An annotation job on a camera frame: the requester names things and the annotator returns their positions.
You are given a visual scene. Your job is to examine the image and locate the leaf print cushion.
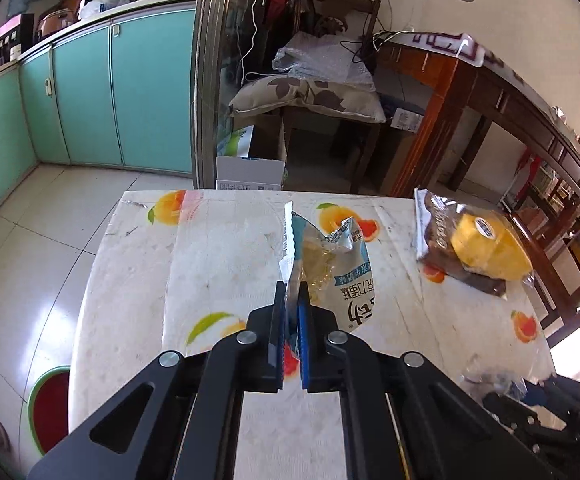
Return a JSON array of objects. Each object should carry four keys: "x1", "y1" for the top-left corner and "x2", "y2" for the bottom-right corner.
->
[{"x1": 227, "y1": 73, "x2": 388, "y2": 125}]

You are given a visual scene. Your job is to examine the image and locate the fruit print tablecloth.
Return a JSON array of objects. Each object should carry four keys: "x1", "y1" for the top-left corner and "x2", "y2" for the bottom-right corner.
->
[{"x1": 67, "y1": 188, "x2": 559, "y2": 480}]

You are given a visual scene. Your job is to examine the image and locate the aluminium sliding door frame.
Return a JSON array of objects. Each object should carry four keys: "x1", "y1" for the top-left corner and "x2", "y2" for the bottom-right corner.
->
[{"x1": 189, "y1": 0, "x2": 252, "y2": 192}]

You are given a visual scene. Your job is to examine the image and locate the white green cardboard box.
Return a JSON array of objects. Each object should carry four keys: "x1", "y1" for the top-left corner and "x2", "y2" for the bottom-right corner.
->
[{"x1": 214, "y1": 126, "x2": 289, "y2": 192}]

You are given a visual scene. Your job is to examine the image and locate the black cable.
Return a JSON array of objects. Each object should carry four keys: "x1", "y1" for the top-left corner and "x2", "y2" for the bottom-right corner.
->
[{"x1": 339, "y1": 0, "x2": 388, "y2": 64}]

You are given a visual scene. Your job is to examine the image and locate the clear bag of bread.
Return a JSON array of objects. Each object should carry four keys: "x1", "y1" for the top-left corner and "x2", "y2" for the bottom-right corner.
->
[{"x1": 413, "y1": 187, "x2": 536, "y2": 299}]

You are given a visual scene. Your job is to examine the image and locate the green trash bin red inside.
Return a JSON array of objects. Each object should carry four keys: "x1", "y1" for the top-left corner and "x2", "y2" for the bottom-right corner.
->
[{"x1": 27, "y1": 365, "x2": 71, "y2": 457}]

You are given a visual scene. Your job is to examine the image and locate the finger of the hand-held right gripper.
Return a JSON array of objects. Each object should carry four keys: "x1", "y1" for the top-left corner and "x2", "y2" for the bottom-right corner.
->
[
  {"x1": 482, "y1": 391, "x2": 573, "y2": 442},
  {"x1": 512, "y1": 376, "x2": 580, "y2": 413}
]

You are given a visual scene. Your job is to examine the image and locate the black drink dispenser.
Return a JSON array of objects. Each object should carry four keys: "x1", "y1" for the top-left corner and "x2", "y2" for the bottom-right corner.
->
[{"x1": 0, "y1": 12, "x2": 37, "y2": 73}]

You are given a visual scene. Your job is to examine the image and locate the bubble wrap bag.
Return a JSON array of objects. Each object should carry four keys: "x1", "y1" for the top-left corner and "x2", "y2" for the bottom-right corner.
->
[{"x1": 271, "y1": 33, "x2": 378, "y2": 93}]

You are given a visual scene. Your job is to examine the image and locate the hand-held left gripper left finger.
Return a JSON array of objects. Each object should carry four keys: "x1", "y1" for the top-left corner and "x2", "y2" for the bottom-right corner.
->
[{"x1": 26, "y1": 281, "x2": 288, "y2": 480}]

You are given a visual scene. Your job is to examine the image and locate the brown rice cooker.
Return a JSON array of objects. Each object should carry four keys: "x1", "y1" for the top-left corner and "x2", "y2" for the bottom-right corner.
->
[{"x1": 37, "y1": 7, "x2": 74, "y2": 39}]

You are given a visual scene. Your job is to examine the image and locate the dark wooden chair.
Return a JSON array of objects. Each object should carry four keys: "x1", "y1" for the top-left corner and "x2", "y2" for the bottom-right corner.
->
[{"x1": 269, "y1": 0, "x2": 385, "y2": 197}]

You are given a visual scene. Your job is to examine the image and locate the teal kitchen base cabinets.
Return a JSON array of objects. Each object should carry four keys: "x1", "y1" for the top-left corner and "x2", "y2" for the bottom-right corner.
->
[{"x1": 0, "y1": 4, "x2": 199, "y2": 242}]

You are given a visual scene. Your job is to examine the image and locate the small white box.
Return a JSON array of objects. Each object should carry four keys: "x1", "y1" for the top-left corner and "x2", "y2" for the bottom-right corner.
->
[{"x1": 389, "y1": 107, "x2": 424, "y2": 134}]

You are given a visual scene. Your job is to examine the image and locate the wooden cutting board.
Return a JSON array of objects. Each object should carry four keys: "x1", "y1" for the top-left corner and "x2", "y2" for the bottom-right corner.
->
[{"x1": 57, "y1": 0, "x2": 87, "y2": 24}]

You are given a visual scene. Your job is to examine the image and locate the silver snack wrapper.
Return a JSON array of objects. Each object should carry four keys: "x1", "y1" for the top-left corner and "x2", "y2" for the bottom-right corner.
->
[{"x1": 277, "y1": 201, "x2": 382, "y2": 362}]

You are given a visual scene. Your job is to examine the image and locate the wooden side table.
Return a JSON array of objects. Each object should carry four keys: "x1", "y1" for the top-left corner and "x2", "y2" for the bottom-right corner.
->
[{"x1": 409, "y1": 29, "x2": 580, "y2": 187}]

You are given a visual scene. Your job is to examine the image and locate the reddish wooden chair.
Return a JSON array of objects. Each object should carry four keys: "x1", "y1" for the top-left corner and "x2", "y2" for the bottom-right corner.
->
[{"x1": 506, "y1": 204, "x2": 580, "y2": 342}]

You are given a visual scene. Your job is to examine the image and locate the silver foil wrapper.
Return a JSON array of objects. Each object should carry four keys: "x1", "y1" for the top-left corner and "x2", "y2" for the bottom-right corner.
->
[{"x1": 459, "y1": 356, "x2": 529, "y2": 404}]

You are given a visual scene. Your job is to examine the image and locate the white cable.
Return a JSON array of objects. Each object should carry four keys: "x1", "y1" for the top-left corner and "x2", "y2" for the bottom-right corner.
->
[{"x1": 239, "y1": 0, "x2": 267, "y2": 87}]

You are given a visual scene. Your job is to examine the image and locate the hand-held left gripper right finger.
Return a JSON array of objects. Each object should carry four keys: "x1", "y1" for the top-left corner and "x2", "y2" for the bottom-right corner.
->
[{"x1": 296, "y1": 280, "x2": 554, "y2": 480}]

